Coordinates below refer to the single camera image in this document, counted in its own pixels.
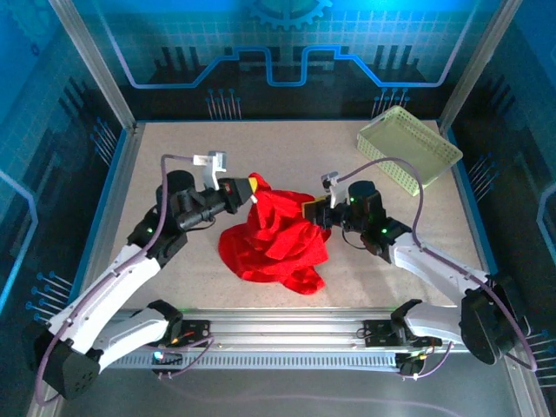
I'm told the red t-shirt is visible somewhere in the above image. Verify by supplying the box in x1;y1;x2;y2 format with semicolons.
217;172;332;296

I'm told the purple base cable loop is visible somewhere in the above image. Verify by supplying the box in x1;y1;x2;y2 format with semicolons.
401;341;456;381
142;333;217;380

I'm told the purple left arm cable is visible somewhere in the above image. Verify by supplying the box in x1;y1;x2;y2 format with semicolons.
34;154;196;407

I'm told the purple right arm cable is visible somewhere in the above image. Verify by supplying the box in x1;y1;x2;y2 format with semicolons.
334;156;539;371

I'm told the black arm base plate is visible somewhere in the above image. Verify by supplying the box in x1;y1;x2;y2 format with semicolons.
147;319;213;348
362;319;444;348

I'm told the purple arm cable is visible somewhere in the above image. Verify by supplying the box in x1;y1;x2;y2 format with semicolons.
334;156;539;371
34;154;196;407

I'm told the slotted grey cable duct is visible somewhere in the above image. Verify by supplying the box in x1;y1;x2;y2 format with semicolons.
102;349;405;371

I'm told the aluminium frame post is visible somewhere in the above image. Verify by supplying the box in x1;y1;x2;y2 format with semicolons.
438;0;526;134
46;0;139;131

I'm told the pale green plastic basket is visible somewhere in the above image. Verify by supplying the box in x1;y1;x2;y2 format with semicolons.
355;105;464;199

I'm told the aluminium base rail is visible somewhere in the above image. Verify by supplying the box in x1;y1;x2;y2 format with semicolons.
108;307;461;349

